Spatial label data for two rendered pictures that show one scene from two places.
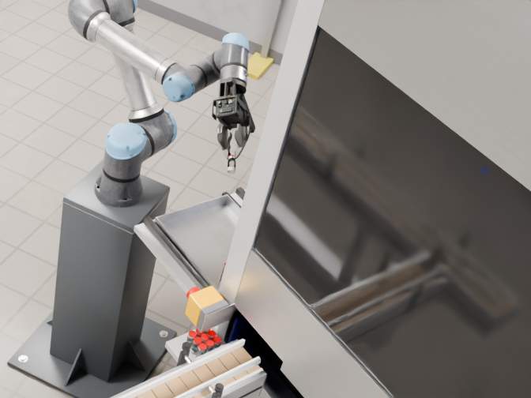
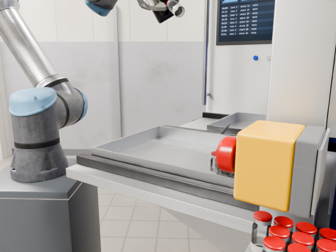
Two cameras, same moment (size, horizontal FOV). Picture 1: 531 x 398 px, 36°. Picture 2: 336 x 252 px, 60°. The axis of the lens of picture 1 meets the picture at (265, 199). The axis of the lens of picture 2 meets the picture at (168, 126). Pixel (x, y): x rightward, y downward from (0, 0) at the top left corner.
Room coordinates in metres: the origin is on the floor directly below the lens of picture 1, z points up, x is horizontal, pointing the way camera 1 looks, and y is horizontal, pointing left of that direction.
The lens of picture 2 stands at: (1.11, 0.22, 1.10)
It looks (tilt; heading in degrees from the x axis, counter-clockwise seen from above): 13 degrees down; 351
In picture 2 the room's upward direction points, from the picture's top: straight up
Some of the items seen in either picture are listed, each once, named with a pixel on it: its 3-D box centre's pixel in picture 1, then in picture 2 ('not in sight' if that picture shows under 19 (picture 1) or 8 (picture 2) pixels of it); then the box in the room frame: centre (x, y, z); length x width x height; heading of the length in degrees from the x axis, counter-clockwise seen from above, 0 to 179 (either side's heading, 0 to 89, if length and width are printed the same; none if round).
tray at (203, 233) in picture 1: (224, 245); (189, 152); (1.71, 0.08, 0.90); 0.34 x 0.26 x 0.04; 48
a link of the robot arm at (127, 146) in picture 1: (126, 149); (36, 113); (1.94, 0.45, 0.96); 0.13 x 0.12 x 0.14; 158
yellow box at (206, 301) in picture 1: (205, 308); (277, 162); (1.37, 0.06, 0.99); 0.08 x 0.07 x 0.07; 49
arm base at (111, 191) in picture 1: (120, 179); (39, 155); (1.93, 0.45, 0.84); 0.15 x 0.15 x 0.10
